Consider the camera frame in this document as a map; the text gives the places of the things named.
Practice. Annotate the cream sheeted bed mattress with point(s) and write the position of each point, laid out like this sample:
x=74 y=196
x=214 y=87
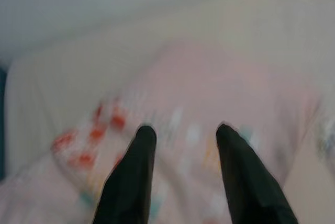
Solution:
x=65 y=77

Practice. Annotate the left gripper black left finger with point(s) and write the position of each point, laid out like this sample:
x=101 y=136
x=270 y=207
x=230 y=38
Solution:
x=131 y=182

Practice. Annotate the pink patterned pillow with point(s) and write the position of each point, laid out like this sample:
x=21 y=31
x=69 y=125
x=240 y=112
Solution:
x=209 y=90

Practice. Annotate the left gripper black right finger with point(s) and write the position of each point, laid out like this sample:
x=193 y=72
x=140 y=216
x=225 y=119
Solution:
x=248 y=182

